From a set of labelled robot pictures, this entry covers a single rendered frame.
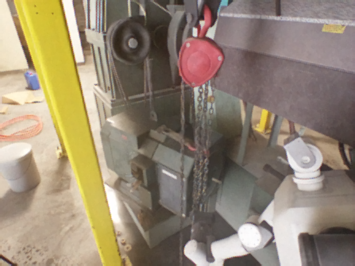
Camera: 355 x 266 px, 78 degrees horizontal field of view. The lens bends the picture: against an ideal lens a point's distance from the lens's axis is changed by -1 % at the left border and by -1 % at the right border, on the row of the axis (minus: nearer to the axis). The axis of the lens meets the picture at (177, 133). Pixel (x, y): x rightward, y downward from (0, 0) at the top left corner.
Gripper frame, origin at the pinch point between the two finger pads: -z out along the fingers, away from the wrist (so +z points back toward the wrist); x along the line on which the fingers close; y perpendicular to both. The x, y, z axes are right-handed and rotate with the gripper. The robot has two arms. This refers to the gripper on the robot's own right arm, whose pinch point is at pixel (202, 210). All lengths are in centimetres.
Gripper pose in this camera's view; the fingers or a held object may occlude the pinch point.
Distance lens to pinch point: 114.8
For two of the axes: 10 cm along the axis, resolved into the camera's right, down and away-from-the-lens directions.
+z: -1.4, 5.1, -8.5
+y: 0.0, -8.6, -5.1
